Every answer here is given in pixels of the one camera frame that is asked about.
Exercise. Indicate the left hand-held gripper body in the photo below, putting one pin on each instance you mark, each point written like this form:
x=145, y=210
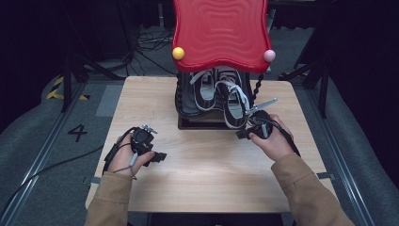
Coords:
x=142, y=142

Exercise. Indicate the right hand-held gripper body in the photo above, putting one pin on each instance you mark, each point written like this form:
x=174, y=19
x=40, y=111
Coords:
x=258, y=125

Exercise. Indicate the black and white canvas shoe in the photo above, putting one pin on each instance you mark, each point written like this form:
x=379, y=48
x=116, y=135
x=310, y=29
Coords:
x=204, y=91
x=233, y=103

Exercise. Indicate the red and black shoe rack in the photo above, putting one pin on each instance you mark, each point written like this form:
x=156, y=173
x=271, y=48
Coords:
x=219, y=37

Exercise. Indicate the person's right hand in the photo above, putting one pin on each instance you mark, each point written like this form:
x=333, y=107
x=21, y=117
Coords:
x=276, y=144

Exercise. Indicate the person's left hand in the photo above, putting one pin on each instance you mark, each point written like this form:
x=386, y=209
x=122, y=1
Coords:
x=124, y=161

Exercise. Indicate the black metal stand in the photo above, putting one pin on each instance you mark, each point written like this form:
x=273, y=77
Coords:
x=323, y=88
x=67, y=84

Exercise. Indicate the grey tape strip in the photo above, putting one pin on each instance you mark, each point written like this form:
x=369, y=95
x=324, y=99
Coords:
x=94, y=180
x=325, y=175

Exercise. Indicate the yellow and black hazard tape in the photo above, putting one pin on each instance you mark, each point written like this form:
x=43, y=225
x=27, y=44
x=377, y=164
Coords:
x=55, y=92

